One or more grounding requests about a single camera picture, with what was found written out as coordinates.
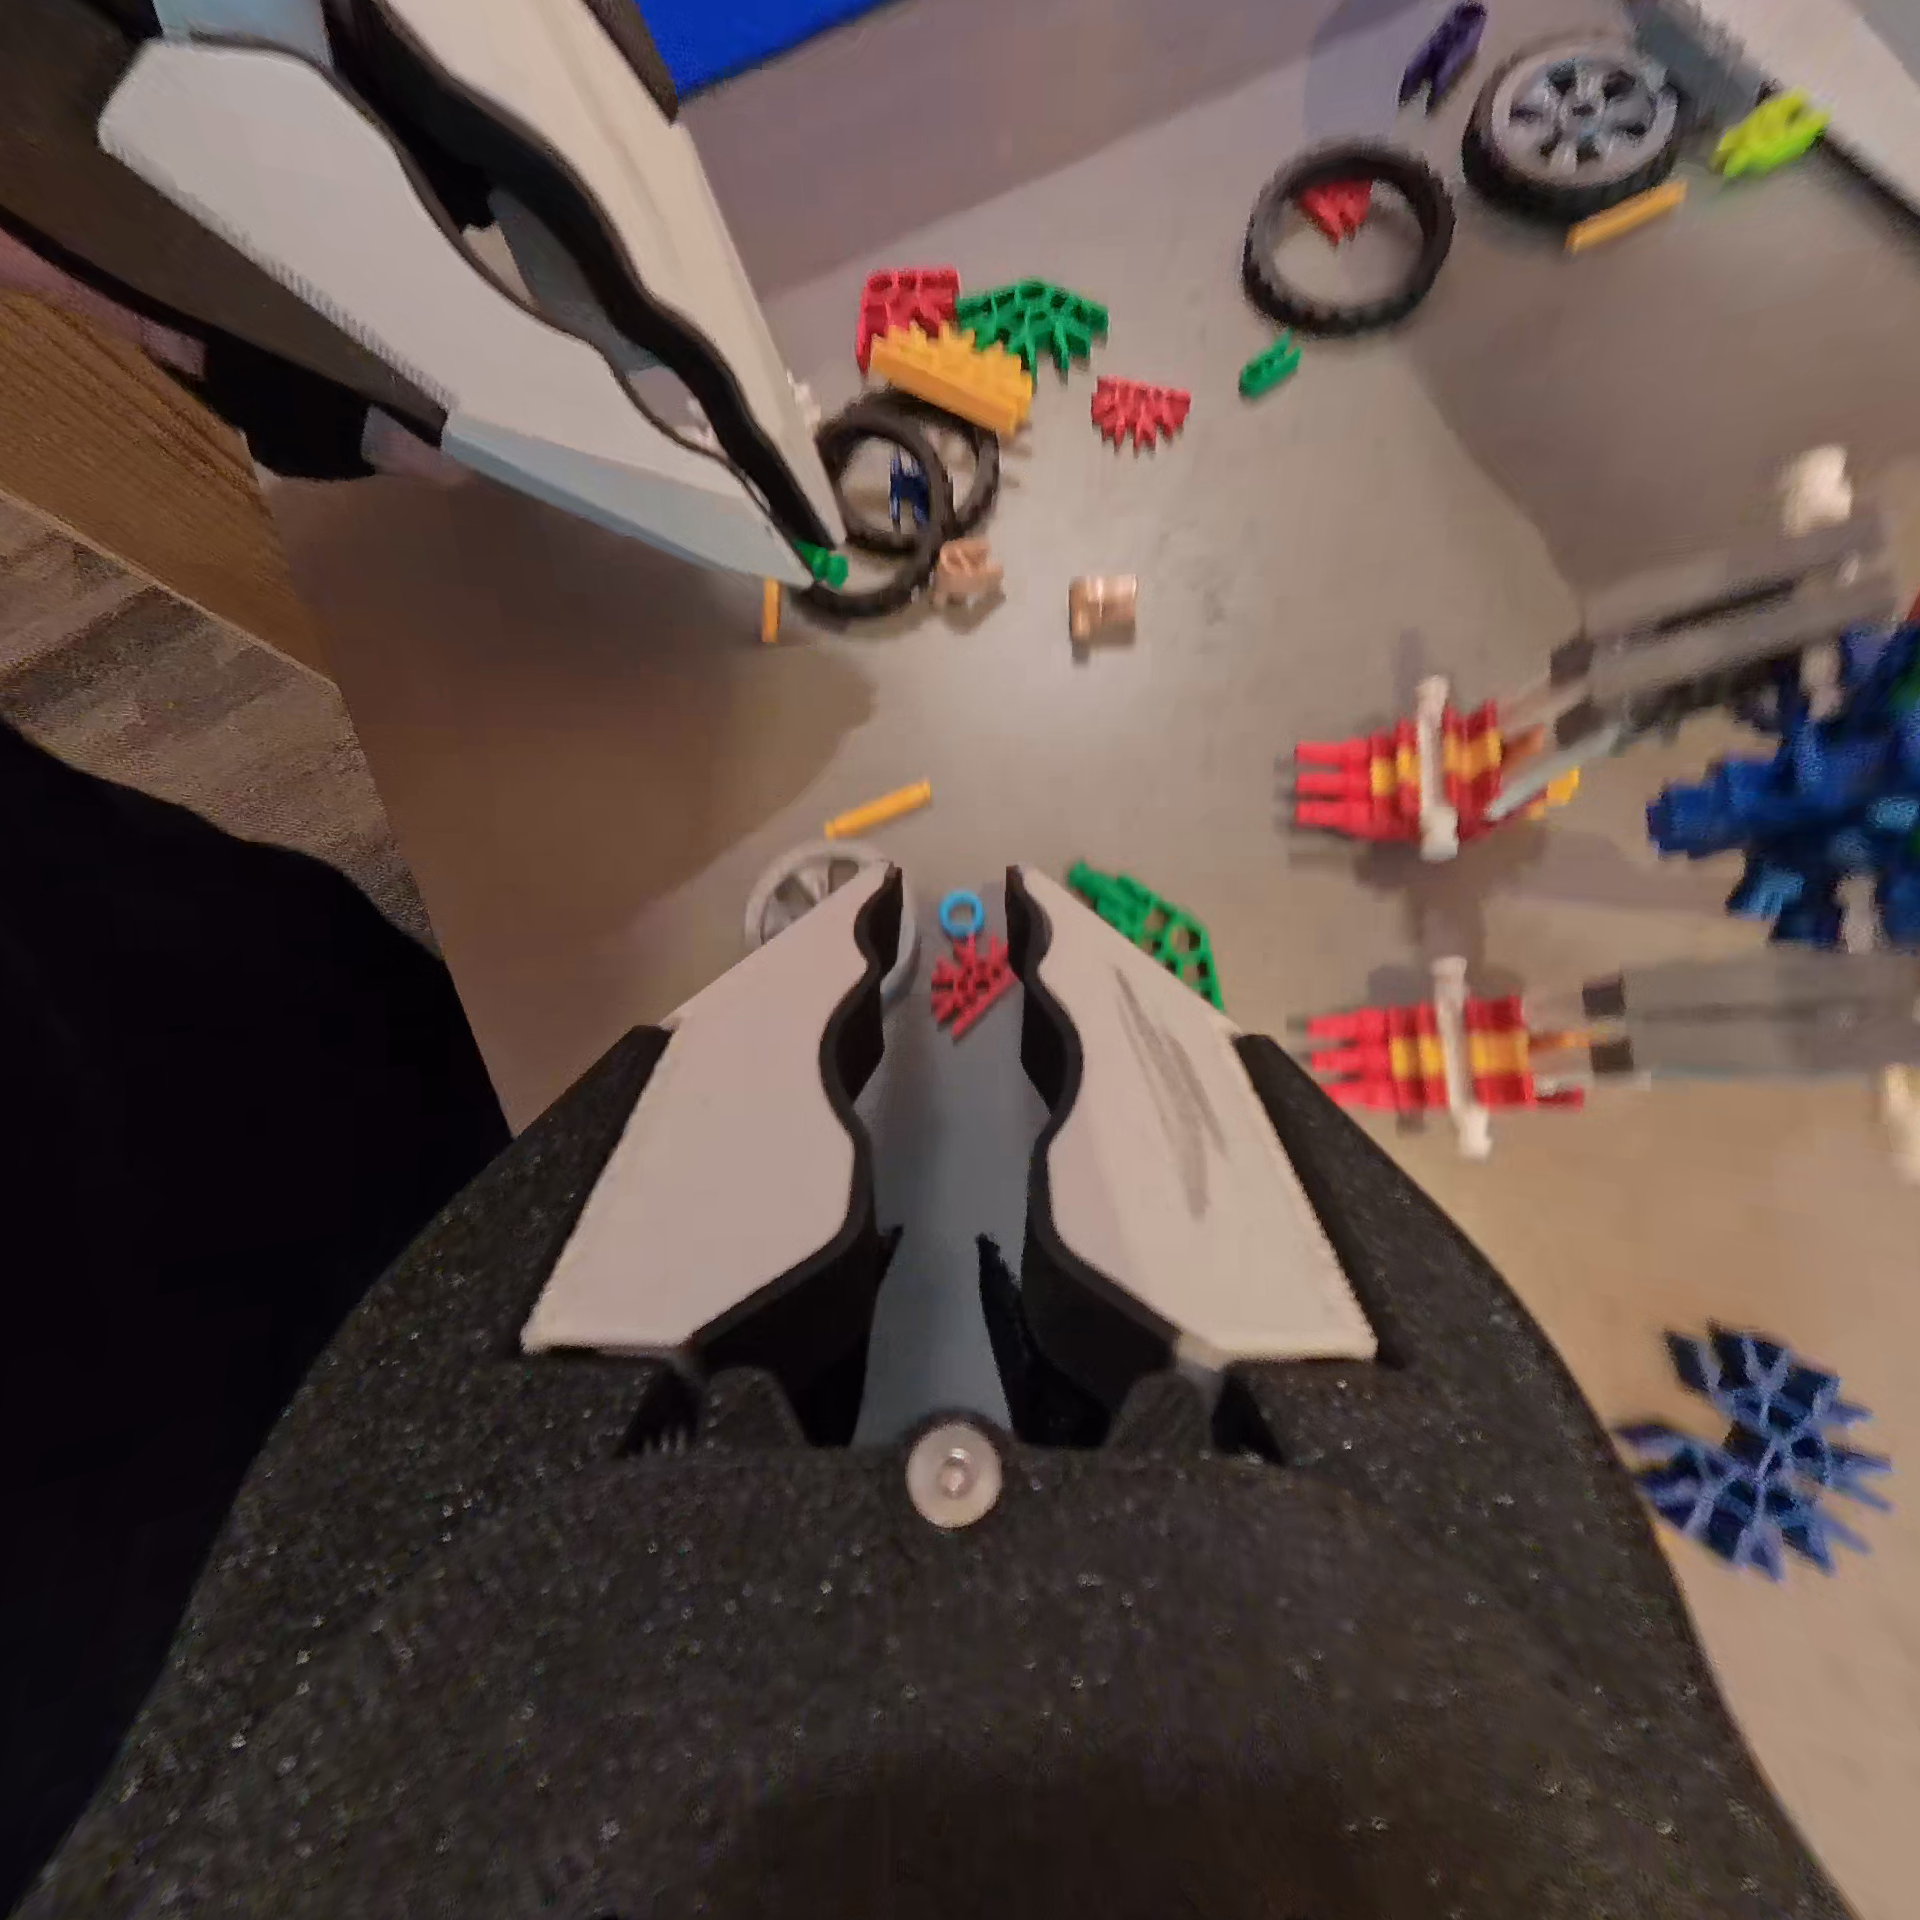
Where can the dark blue connector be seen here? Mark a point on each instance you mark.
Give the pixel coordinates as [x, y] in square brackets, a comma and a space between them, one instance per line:
[908, 486]

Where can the green small piece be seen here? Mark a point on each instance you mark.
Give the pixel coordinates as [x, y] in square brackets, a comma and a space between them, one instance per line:
[1270, 365]

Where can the grey connector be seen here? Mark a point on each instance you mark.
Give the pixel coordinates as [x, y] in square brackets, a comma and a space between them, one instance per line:
[1694, 36]

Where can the colourful construction toy model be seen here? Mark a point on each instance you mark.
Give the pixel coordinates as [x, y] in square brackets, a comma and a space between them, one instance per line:
[1725, 809]

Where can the wooden cabinet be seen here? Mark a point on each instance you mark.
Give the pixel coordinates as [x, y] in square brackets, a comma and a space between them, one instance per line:
[121, 450]

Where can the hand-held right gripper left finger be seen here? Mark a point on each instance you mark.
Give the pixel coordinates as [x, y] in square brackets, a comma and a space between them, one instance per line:
[692, 1200]

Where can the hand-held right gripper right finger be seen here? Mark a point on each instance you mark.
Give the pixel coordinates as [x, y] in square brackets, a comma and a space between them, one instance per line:
[1201, 1200]

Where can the purple small connector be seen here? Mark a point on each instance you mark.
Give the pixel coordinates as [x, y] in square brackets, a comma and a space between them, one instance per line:
[1444, 48]

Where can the tan clip connector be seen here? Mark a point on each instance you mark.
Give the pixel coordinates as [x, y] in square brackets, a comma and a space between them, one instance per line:
[966, 578]
[1102, 613]

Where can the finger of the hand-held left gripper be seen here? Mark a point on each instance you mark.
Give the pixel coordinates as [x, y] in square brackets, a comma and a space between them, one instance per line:
[599, 148]
[301, 225]

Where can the orange connector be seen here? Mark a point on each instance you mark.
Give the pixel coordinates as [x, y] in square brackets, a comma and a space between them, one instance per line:
[955, 381]

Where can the blue snowflake connector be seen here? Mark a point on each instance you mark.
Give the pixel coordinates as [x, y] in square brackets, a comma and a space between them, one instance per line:
[1757, 1454]

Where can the grey wheel with black tyre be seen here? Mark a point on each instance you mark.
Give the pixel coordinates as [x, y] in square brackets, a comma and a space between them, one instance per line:
[1582, 118]

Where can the blue plastic bin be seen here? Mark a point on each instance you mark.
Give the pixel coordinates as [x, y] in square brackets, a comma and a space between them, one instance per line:
[750, 36]

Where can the lime green piece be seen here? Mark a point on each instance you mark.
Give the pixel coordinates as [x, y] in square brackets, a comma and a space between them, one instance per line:
[1770, 136]

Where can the green connector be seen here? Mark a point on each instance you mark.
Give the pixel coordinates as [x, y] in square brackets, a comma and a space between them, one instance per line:
[1037, 318]
[1149, 921]

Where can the grey pulley wheel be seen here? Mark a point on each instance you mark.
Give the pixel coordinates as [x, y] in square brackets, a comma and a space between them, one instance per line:
[797, 885]

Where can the small red connector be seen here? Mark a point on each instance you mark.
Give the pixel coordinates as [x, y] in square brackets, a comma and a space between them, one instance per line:
[1335, 205]

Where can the green short rod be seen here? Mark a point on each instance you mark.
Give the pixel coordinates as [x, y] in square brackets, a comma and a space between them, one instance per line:
[822, 565]

